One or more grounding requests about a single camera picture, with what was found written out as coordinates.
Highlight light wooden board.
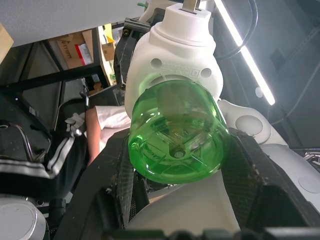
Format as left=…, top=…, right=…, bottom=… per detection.
left=0, top=21, right=15, bottom=64

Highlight black bag with grey stripes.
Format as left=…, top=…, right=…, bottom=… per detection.
left=0, top=119, right=89, bottom=201

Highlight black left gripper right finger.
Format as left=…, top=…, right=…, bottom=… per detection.
left=219, top=126, right=320, bottom=233

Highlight small brown cardboard box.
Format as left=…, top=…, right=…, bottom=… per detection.
left=100, top=41, right=116, bottom=62

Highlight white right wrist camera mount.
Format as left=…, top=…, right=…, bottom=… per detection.
left=138, top=0, right=173, bottom=24

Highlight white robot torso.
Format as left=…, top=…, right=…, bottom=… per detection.
left=126, top=99, right=320, bottom=231

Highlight silver round robot joint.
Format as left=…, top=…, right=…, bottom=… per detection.
left=0, top=196, right=48, bottom=240

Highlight black metal shelf frame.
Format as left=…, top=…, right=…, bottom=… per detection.
left=0, top=26, right=112, bottom=101

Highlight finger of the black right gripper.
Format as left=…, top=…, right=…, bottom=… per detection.
left=113, top=34, right=141, bottom=106

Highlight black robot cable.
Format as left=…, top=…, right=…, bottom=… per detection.
left=216, top=0, right=259, bottom=61

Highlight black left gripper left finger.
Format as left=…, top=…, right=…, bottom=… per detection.
left=53, top=130, right=151, bottom=240

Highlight person in white shirt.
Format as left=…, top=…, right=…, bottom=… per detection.
left=94, top=104, right=133, bottom=152

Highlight yellow package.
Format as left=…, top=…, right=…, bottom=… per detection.
left=102, top=23, right=116, bottom=44

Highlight green liquid bottle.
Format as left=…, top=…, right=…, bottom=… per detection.
left=127, top=80, right=230, bottom=185

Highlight grey crumpled cloth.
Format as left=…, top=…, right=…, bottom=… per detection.
left=64, top=111, right=87, bottom=137

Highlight brown cardboard box red label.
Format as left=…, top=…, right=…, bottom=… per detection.
left=55, top=31, right=94, bottom=70

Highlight long ceiling light strip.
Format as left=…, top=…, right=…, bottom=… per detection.
left=213, top=0, right=276, bottom=106

